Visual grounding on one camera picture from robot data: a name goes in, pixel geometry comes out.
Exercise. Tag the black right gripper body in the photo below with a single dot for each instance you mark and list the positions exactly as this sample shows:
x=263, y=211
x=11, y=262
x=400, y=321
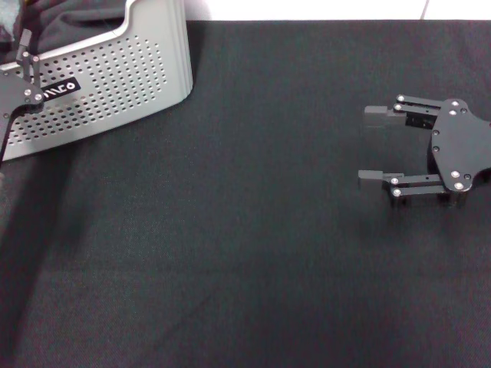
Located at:
x=460, y=145

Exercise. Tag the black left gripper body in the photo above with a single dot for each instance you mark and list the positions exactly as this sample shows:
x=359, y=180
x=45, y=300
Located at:
x=11, y=96

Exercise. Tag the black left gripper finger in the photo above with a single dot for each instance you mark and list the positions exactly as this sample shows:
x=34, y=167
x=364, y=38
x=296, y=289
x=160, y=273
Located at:
x=30, y=65

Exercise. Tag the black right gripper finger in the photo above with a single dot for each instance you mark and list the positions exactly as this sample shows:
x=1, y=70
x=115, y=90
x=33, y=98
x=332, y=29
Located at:
x=418, y=109
x=414, y=184

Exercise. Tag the grey perforated storage box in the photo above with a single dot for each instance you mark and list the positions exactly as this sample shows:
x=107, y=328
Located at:
x=115, y=76

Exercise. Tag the black tablecloth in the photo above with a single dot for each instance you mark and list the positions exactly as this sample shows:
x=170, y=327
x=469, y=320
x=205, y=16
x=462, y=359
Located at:
x=249, y=249

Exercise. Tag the dark grey crumpled cloth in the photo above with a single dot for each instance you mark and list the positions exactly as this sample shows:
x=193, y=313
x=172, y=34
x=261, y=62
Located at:
x=76, y=23

